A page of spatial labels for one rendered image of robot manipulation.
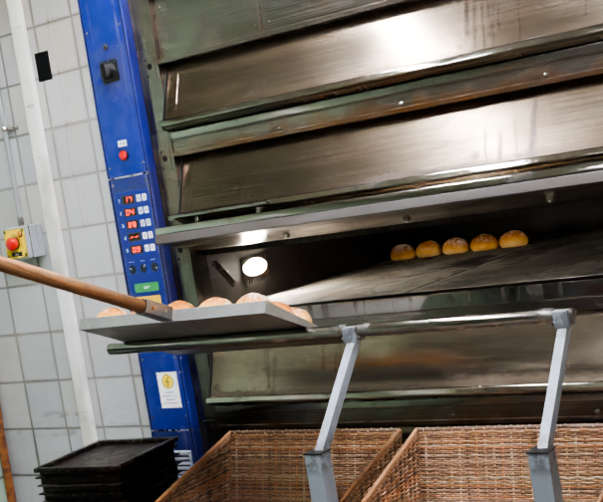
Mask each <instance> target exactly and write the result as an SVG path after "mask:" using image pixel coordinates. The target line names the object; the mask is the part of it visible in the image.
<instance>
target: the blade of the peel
mask: <svg viewBox="0 0 603 502"><path fill-rule="evenodd" d="M311 327H319V326H317V325H315V324H312V323H310V322H308V321H306V320H304V319H302V318H300V317H298V316H296V315H294V314H292V313H290V312H288V311H286V310H284V309H282V308H280V307H278V306H276V305H274V304H272V303H270V302H267V301H258V302H247V303H237V304H227V305H217V306H207V307H197V308H187V309H177V310H172V318H171V321H165V322H160V321H157V320H154V319H150V318H147V317H143V316H140V315H137V314H127V315H117V316H107V317H97V318H87V319H81V320H80V329H79V330H80V331H83V332H87V333H91V334H95V335H99V336H102V337H106V338H110V339H114V340H118V341H122V342H137V341H150V340H162V339H175V338H187V337H200V336H212V335H224V334H237V333H249V332H262V331H274V330H286V329H299V328H311ZM330 344H345V343H344V341H342V339H331V340H317V341H303V342H290V343H276V344H262V345H248V346H235V347H221V348H207V349H193V350H180V351H166V352H164V353H168V354H171V355H188V354H203V353H217V352H231V351H245V350H259V349H274V348H288V347H302V346H316V345H330Z"/></svg>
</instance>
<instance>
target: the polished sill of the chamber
mask: <svg viewBox="0 0 603 502"><path fill-rule="evenodd" d="M591 296H603V275H596V276H585V277H574V278H564V279H553V280H543V281H532V282H522V283H511V284H501V285H490V286H480V287H469V288H459V289H448V290H438V291H427V292H418V293H407V294H397V295H386V296H376V297H365V298H354V299H344V300H333V301H323V302H312V303H302V304H291V305H288V306H289V307H290V308H299V309H302V310H304V311H306V312H307V313H308V314H309V315H310V317H311V319H312V320H321V319H332V318H344V317H356V316H368V315H379V314H391V313H403V312H414V311H426V310H437V309H449V308H461V307H473V306H485V305H496V304H508V303H520V302H532V301H544V300H555V299H567V298H579V297H591Z"/></svg>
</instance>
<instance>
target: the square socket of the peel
mask: <svg viewBox="0 0 603 502"><path fill-rule="evenodd" d="M142 300H144V301H145V302H146V308H145V310H144V311H143V312H142V313H137V312H136V314H137V315H140V316H143V317H147V318H150V319H154V320H157V321H160V322H165V321H171V318H172V307H171V306H168V305H165V304H162V303H158V302H155V301H152V300H149V299H142Z"/></svg>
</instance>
